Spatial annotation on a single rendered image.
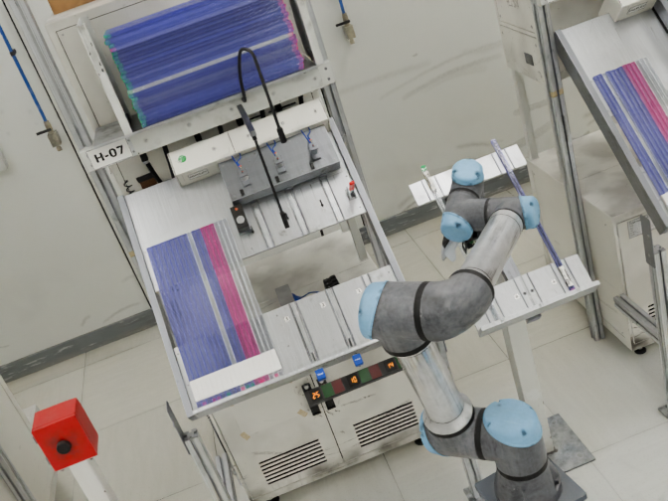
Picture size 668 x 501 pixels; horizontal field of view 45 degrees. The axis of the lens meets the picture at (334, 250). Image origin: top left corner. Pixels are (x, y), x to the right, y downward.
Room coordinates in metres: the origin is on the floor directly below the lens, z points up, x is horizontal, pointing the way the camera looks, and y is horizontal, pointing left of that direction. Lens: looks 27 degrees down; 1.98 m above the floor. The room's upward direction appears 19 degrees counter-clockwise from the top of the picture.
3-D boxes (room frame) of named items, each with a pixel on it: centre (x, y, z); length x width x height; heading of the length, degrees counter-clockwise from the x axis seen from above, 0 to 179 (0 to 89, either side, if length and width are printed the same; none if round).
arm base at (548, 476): (1.35, -0.25, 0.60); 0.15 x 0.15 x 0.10
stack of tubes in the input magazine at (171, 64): (2.36, 0.16, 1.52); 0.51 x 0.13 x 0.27; 95
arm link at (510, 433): (1.35, -0.24, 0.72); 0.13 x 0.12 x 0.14; 55
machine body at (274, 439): (2.48, 0.23, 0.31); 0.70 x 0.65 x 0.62; 95
